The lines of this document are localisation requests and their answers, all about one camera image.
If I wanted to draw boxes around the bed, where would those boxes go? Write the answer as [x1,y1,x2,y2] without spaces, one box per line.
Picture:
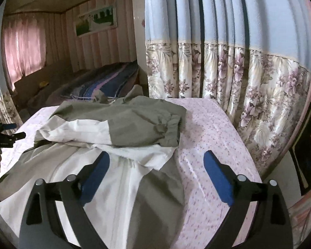
[14,60,140,115]

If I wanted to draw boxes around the grey and white jacket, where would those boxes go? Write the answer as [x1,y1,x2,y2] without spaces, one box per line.
[0,84,187,249]

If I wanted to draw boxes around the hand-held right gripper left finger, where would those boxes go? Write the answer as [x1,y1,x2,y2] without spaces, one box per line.
[18,151,111,249]

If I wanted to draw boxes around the framed wall picture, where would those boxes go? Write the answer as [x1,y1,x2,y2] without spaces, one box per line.
[75,5,118,37]

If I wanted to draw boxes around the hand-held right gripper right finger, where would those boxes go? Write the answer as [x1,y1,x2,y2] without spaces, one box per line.
[203,150,293,249]

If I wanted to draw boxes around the pink floral tablecloth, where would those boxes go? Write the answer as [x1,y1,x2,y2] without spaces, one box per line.
[0,97,263,249]

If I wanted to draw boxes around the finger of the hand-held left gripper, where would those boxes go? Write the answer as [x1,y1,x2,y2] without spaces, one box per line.
[0,132,26,146]
[0,123,16,133]

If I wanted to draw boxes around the striped blanket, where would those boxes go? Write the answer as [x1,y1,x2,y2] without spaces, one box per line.
[67,61,140,100]

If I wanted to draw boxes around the white wardrobe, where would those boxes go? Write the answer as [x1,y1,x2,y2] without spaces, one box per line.
[132,0,147,83]

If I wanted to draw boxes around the pink window curtain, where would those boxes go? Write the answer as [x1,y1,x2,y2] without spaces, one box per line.
[1,13,47,83]

